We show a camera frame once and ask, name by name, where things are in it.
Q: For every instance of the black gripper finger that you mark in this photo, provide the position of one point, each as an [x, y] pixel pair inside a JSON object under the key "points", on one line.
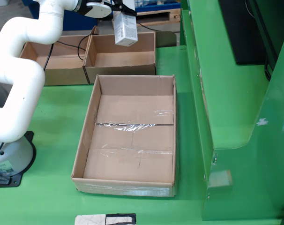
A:
{"points": [[128, 12]]}

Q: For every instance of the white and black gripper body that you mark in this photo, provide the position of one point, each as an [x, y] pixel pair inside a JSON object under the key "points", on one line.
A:
{"points": [[98, 9]]}

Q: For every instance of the white printed product box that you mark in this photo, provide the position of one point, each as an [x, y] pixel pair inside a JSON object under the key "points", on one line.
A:
{"points": [[125, 30]]}

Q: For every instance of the large shallow cardboard tray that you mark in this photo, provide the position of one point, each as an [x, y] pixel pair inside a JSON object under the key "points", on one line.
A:
{"points": [[132, 107]]}

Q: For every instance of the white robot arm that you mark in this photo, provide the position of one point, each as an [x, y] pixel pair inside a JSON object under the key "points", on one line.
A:
{"points": [[20, 93]]}

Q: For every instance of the open brown cardboard box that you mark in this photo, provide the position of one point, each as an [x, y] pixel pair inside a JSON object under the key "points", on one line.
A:
{"points": [[62, 75], [123, 61]]}

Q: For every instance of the large blue container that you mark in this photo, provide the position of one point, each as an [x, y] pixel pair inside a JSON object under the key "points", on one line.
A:
{"points": [[81, 21]]}

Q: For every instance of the blue crate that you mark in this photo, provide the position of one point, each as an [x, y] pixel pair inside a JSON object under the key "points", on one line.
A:
{"points": [[156, 5]]}

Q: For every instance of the wooden pallet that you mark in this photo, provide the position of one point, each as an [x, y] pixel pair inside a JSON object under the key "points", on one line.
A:
{"points": [[156, 20]]}

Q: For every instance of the black flat monitor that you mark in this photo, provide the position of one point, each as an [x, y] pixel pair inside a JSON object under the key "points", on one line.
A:
{"points": [[240, 35]]}

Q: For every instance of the green metal cabinet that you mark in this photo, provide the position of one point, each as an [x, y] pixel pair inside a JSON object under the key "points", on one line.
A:
{"points": [[238, 117]]}

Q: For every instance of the beige tape patch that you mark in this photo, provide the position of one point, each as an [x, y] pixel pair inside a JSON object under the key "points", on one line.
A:
{"points": [[219, 178]]}

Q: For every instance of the white marbled card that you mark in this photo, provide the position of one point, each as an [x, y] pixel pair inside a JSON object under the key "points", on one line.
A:
{"points": [[90, 220]]}

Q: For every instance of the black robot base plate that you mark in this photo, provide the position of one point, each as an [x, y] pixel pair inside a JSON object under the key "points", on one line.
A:
{"points": [[27, 138]]}

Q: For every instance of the black rectangular frame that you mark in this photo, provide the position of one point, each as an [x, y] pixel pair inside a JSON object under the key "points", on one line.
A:
{"points": [[133, 219]]}

